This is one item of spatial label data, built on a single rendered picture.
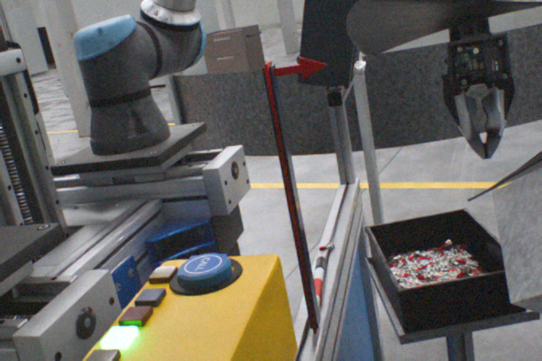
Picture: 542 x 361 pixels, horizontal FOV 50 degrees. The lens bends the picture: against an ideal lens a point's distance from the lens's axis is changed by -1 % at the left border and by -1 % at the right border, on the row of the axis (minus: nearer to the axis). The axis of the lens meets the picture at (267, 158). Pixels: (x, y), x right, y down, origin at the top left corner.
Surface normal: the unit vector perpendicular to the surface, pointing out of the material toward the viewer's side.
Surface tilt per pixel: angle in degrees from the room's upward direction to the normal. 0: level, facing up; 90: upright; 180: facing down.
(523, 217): 55
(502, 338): 0
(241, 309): 0
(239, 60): 90
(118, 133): 72
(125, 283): 90
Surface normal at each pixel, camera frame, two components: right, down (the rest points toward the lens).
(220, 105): -0.62, 0.33
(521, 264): -0.85, -0.32
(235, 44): -0.42, 0.32
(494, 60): -0.27, 0.01
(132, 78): 0.69, 0.07
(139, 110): 0.60, -0.22
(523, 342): -0.18, -0.94
